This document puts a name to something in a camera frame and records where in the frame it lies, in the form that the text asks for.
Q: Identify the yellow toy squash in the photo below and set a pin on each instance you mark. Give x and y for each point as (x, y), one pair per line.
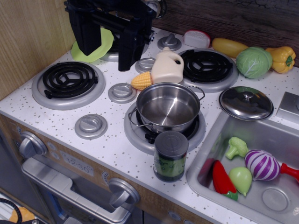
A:
(228, 47)

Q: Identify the purple toy onion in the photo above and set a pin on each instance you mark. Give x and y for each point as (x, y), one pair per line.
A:
(262, 165)

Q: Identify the grey stove knob middle lower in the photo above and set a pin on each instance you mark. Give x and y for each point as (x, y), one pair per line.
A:
(122, 93)

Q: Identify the cream toy jug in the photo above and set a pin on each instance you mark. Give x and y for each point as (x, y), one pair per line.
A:
(168, 67)

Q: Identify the green toy broccoli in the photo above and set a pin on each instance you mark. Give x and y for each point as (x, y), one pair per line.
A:
(236, 147)

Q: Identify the toy cheese wedge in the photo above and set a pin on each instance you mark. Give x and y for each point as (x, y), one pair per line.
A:
(197, 39)

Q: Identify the right oven dial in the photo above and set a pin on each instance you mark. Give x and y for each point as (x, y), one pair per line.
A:
(122, 192)

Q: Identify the grey stove knob front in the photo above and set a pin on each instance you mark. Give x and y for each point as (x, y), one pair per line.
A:
(91, 126)

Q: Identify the oven dial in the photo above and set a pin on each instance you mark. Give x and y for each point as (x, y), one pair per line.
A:
(31, 145)
(122, 192)

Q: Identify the stainless steel pot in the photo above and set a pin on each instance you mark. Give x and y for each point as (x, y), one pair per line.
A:
(167, 107)

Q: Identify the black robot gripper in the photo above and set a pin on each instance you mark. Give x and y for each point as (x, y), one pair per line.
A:
(132, 19)

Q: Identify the yellow toy corn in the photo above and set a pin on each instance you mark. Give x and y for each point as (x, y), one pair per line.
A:
(142, 81)

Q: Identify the green toy cabbage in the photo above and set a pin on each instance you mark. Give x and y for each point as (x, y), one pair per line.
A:
(254, 62)

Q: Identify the silver toy sink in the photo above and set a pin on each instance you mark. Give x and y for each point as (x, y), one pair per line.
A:
(267, 202)

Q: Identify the red toy piece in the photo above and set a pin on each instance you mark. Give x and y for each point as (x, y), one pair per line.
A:
(285, 169)

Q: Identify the yellow object bottom left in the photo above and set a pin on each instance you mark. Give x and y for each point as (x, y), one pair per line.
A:
(25, 214)

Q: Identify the grey oven door handle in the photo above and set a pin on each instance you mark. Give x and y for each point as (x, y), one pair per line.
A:
(79, 208)

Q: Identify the oven clock display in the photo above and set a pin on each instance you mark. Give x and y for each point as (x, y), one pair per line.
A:
(77, 163)

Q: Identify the green labelled toy can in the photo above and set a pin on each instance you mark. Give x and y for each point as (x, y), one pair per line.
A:
(170, 155)

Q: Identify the green plastic plate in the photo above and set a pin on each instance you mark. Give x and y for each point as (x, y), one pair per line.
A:
(107, 39)

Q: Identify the light green toy pear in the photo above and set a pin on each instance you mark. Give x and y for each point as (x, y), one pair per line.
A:
(241, 177)

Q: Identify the red toy chili pepper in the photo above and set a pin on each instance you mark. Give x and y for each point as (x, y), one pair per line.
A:
(222, 183)

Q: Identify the grey stove knob middle upper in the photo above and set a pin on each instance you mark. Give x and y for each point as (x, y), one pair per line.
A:
(144, 64)

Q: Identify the left oven dial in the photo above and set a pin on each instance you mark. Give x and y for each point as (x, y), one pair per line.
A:
(31, 145)

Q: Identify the grey stove knob back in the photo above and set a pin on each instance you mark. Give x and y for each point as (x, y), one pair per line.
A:
(169, 41)

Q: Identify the hanging steel ladle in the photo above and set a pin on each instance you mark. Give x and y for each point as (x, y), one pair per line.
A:
(159, 6)

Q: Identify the front left black burner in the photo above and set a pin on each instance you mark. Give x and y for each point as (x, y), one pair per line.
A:
(68, 85)

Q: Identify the grey stove knob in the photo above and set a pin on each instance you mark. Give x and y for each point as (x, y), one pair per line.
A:
(91, 126)
(169, 41)
(122, 93)
(144, 64)

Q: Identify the yellow toy bell pepper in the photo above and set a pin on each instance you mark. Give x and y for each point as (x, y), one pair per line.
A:
(283, 58)

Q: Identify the front right black burner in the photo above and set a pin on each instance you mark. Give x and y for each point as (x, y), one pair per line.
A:
(143, 138)

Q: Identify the steel pot lid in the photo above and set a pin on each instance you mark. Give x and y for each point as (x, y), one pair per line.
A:
(246, 103)

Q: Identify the grey faucet base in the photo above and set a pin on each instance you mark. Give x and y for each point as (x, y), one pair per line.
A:
(289, 107)

